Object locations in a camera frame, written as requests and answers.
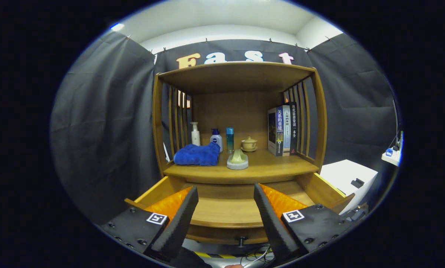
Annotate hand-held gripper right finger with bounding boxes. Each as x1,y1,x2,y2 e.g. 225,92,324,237
253,182,358,264

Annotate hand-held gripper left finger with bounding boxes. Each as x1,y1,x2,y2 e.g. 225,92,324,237
100,185,200,262

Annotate wooden drawer with black knob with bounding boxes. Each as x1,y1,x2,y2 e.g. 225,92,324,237
125,172,356,248

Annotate pale green scrub brush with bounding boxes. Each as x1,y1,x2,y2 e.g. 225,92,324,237
227,149,249,170

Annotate wooden countertop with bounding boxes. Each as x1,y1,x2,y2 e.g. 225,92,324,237
164,149,320,185

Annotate white cabinet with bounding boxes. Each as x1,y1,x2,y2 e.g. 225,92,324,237
319,159,378,216

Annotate wooden cabinet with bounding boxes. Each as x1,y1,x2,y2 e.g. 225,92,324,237
152,61,328,186

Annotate blue towel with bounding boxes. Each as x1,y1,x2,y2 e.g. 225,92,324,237
173,143,221,166

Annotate beige lidded teacup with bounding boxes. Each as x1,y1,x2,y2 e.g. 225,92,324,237
241,136,258,153

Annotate white pump bottle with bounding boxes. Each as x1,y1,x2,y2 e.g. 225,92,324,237
191,122,201,146

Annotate white bottle with blue cap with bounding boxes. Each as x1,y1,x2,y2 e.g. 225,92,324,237
210,128,223,153

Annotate book with pale spine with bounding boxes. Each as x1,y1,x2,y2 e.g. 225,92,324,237
282,104,292,156

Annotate teal bottle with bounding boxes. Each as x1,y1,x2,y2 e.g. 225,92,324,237
226,127,235,154

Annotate book with black spine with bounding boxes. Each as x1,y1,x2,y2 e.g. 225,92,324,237
289,102,298,155

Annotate black backdrop cloth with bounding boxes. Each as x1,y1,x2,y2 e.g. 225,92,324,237
51,32,398,226

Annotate white side shelf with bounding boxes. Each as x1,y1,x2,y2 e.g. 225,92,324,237
381,130,404,167

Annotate floor cables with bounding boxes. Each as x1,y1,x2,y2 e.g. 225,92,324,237
241,244,273,267

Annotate black device with cables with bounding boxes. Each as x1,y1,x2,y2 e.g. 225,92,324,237
342,202,369,223

